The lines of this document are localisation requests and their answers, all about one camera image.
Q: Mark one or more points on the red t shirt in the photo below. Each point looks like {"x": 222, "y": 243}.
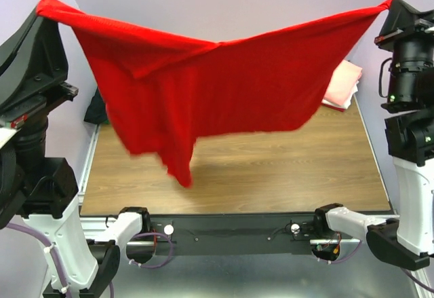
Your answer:
{"x": 164, "y": 91}

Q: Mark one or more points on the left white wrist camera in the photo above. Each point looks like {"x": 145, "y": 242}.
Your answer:
{"x": 6, "y": 134}

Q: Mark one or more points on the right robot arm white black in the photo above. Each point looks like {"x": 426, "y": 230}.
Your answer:
{"x": 406, "y": 241}

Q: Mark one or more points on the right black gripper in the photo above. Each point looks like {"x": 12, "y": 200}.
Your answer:
{"x": 400, "y": 35}

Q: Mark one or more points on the pink folded t shirt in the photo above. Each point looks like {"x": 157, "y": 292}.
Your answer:
{"x": 344, "y": 77}

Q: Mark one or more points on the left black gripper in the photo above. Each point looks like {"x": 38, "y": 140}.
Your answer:
{"x": 37, "y": 98}

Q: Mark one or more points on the black t shirt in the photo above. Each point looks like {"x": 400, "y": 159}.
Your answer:
{"x": 96, "y": 111}

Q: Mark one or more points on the white folded t shirt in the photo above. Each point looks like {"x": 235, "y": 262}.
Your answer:
{"x": 346, "y": 103}

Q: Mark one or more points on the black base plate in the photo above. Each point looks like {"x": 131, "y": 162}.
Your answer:
{"x": 238, "y": 234}

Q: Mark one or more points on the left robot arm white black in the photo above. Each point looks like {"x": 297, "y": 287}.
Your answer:
{"x": 79, "y": 267}

